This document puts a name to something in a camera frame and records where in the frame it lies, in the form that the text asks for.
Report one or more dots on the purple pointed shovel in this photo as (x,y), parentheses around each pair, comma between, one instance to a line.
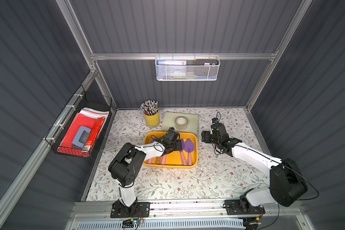
(189,148)
(151,159)

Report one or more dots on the black device in basket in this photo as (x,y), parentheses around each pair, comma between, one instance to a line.
(206,67)

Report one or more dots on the grey hole punch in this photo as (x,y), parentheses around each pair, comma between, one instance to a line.
(81,137)

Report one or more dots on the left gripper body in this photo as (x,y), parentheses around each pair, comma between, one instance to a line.
(177,144)

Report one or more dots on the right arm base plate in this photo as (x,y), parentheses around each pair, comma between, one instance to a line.
(241,207)

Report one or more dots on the yellow pencil cup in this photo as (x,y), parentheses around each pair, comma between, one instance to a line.
(152,117)

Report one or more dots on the purple square shovel pink handle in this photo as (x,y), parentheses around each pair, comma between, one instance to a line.
(163,161)

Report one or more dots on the light green mat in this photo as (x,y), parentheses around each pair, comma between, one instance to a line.
(169,121)

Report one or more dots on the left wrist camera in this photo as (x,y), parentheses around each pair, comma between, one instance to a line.
(172,133)

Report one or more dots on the red booklet package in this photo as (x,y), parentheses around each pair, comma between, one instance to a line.
(98,126)

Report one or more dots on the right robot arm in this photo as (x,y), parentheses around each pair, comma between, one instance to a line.
(286,185)

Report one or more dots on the bundle of pencils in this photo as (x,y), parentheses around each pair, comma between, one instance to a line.
(150,107)

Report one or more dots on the black wire side basket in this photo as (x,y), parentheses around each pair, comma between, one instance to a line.
(85,99)

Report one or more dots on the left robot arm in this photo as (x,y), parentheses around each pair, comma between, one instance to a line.
(125,167)

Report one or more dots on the yellow plastic storage tray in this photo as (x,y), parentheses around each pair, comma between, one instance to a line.
(173,160)

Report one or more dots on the roll of clear tape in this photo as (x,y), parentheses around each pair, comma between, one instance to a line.
(181,123)

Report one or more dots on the small circuit board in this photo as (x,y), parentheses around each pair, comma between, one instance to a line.
(132,223)

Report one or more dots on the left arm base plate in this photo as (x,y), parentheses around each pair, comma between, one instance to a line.
(137,209)

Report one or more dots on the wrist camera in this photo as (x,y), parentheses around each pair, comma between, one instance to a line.
(215,120)
(172,133)

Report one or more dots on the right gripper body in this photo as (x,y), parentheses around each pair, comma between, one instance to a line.
(208,136)

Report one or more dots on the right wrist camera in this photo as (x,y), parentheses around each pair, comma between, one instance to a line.
(215,120)

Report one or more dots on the blue white box in basket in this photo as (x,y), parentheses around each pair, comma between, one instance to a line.
(169,69)

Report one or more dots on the red folder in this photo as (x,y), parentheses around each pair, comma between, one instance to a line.
(87,118)

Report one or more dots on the white wire wall basket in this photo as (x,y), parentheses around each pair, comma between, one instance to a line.
(190,76)

